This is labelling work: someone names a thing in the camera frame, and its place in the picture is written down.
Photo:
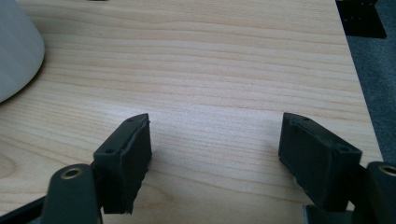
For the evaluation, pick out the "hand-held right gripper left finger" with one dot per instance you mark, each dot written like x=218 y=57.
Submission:
x=124 y=168

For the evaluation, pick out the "white round container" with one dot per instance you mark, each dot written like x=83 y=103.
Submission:
x=15 y=46

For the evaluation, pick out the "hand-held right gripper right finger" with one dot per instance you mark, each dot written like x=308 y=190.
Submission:
x=314 y=161

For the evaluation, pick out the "black perforated metal bracket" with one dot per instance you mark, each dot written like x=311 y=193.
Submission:
x=359 y=18

